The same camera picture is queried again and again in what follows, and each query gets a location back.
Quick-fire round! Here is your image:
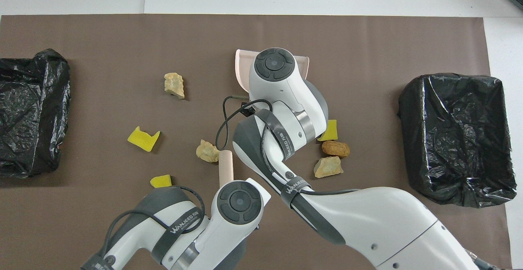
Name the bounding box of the pink plastic dustpan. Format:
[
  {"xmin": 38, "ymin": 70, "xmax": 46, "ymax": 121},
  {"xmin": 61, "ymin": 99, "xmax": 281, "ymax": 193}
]
[{"xmin": 236, "ymin": 49, "xmax": 310, "ymax": 95}]

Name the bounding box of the rounded beige foam chunk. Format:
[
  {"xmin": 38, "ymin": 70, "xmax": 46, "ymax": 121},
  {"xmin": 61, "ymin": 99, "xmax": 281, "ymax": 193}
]
[{"xmin": 195, "ymin": 140, "xmax": 221, "ymax": 163}]

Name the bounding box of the beige handled hand brush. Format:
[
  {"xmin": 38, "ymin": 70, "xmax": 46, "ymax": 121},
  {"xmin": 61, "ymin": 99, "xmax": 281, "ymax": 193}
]
[{"xmin": 219, "ymin": 150, "xmax": 234, "ymax": 189}]

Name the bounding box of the angular beige foam chunk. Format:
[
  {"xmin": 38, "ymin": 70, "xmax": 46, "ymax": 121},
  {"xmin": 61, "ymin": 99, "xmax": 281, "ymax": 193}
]
[{"xmin": 164, "ymin": 72, "xmax": 185, "ymax": 99}]

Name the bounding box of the curved yellow sponge wedge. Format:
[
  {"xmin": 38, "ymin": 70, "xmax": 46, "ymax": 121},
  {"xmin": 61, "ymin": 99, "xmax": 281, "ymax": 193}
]
[{"xmin": 318, "ymin": 120, "xmax": 338, "ymax": 142}]

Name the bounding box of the brown peanut shaped piece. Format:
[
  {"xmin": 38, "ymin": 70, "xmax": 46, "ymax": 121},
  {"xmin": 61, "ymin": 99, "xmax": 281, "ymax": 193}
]
[{"xmin": 322, "ymin": 141, "xmax": 351, "ymax": 158}]

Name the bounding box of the pale foam chunk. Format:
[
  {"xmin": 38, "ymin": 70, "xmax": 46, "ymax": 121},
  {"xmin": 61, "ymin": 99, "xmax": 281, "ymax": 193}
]
[{"xmin": 313, "ymin": 156, "xmax": 344, "ymax": 179}]

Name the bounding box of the notched yellow sponge piece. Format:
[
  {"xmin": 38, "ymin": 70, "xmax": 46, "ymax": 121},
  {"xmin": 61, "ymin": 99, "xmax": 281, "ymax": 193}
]
[{"xmin": 127, "ymin": 126, "xmax": 161, "ymax": 153}]

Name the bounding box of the small yellow sponge piece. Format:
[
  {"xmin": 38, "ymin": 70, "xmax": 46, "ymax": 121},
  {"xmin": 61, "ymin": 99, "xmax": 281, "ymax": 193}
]
[{"xmin": 150, "ymin": 174, "xmax": 172, "ymax": 189}]

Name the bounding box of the black bag lined trash bin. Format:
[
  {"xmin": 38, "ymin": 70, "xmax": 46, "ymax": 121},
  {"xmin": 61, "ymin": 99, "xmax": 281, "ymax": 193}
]
[{"xmin": 398, "ymin": 73, "xmax": 517, "ymax": 208}]

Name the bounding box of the empty black bag lined bin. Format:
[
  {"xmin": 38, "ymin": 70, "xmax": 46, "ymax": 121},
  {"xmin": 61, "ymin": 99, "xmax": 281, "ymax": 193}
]
[{"xmin": 0, "ymin": 49, "xmax": 71, "ymax": 179}]

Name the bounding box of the brown table mat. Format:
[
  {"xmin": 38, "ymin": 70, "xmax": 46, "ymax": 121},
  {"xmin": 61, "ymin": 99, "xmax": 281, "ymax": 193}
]
[{"xmin": 0, "ymin": 14, "xmax": 512, "ymax": 270}]

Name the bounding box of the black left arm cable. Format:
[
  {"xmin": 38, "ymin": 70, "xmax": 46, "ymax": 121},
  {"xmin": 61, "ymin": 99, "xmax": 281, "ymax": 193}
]
[{"xmin": 100, "ymin": 185, "xmax": 206, "ymax": 262}]

